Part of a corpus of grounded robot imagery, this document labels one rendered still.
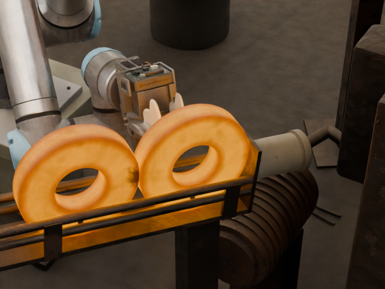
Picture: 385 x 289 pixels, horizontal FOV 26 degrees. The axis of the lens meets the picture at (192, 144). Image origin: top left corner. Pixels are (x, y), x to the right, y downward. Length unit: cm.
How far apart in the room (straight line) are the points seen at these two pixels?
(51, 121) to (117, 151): 36
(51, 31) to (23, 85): 45
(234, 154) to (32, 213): 27
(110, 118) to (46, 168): 38
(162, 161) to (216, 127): 8
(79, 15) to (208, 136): 76
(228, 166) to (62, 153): 24
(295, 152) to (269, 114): 121
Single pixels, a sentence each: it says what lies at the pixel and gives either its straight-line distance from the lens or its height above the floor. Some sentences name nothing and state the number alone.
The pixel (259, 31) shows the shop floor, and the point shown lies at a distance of 273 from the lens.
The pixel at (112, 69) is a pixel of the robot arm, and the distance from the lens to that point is 128.
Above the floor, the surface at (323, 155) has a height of 1.
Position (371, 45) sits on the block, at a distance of 118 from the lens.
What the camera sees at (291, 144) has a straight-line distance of 115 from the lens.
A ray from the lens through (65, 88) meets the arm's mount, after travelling 193.
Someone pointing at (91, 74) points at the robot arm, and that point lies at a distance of 135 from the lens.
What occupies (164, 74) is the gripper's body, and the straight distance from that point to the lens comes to 117.
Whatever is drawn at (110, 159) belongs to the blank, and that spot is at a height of 76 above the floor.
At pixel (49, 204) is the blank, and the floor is 71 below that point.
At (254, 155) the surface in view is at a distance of 111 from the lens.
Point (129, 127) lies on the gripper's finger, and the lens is 116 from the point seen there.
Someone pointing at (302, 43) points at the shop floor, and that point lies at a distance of 268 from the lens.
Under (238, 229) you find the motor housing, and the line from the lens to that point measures 125.
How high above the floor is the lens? 141
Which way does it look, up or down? 39 degrees down
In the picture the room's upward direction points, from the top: straight up
